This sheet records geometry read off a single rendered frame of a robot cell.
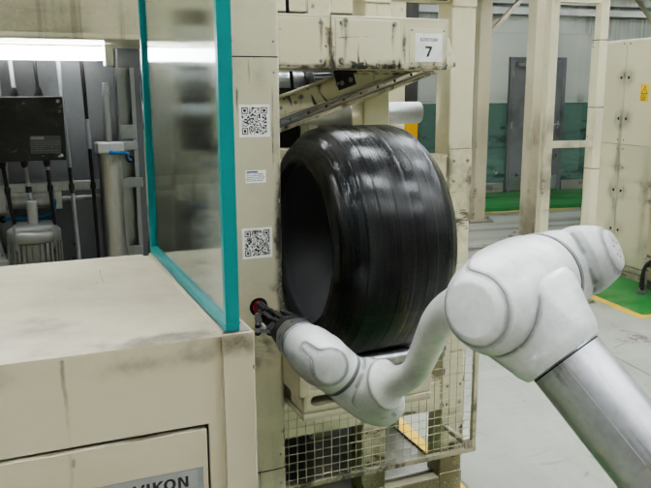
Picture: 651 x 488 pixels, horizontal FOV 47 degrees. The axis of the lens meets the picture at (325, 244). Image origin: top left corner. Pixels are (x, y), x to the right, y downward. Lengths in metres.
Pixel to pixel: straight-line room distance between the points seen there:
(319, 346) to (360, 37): 1.02
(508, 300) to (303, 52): 1.30
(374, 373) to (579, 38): 11.68
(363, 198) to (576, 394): 0.86
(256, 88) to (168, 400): 0.96
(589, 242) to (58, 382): 0.73
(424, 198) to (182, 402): 0.94
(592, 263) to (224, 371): 0.53
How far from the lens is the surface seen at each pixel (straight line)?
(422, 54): 2.26
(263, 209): 1.80
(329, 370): 1.44
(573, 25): 13.01
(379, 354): 1.94
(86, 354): 0.96
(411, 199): 1.75
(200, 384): 1.00
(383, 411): 1.55
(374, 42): 2.18
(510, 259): 0.97
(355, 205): 1.70
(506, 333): 0.95
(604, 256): 1.12
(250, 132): 1.77
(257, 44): 1.78
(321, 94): 2.26
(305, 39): 2.10
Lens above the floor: 1.57
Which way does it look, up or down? 11 degrees down
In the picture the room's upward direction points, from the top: straight up
